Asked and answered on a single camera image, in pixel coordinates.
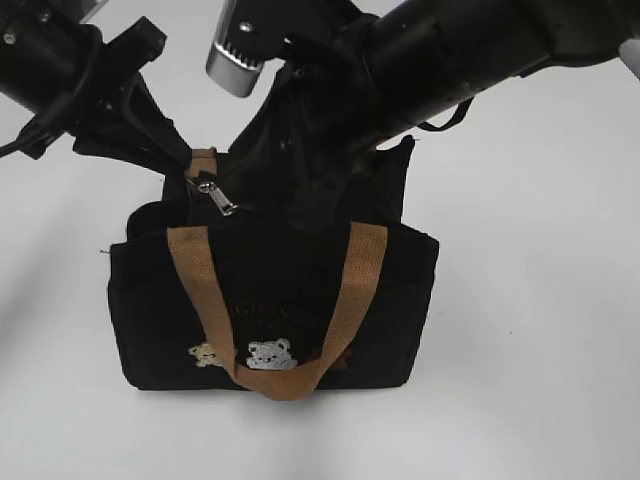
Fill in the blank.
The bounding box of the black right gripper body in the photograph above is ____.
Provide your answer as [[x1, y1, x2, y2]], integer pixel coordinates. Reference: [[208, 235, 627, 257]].
[[229, 19, 395, 228]]

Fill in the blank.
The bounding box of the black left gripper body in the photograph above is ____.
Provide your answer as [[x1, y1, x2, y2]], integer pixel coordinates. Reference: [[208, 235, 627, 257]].
[[19, 16, 173, 165]]

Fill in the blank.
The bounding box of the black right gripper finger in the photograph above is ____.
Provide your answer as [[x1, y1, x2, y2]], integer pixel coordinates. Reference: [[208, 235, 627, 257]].
[[292, 164, 350, 233], [220, 164, 295, 217]]

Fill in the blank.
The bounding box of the silver zipper pull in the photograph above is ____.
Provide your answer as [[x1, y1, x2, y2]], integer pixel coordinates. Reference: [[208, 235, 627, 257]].
[[187, 172, 238, 217]]

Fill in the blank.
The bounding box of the black canvas tote bag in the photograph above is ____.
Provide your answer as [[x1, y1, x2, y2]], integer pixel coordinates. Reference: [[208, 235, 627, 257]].
[[107, 137, 439, 401]]

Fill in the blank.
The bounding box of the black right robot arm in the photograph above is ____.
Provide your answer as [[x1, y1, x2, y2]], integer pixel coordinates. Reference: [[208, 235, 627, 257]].
[[223, 1, 639, 232]]

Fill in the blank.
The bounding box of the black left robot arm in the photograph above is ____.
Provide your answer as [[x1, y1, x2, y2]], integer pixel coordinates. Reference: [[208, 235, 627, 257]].
[[1, 1, 193, 182]]

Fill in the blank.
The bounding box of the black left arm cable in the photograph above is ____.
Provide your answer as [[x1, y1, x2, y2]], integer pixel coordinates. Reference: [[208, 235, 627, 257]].
[[0, 19, 101, 156]]

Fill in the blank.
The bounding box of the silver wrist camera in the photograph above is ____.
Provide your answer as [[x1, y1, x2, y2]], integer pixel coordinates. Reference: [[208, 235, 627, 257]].
[[206, 0, 291, 98]]

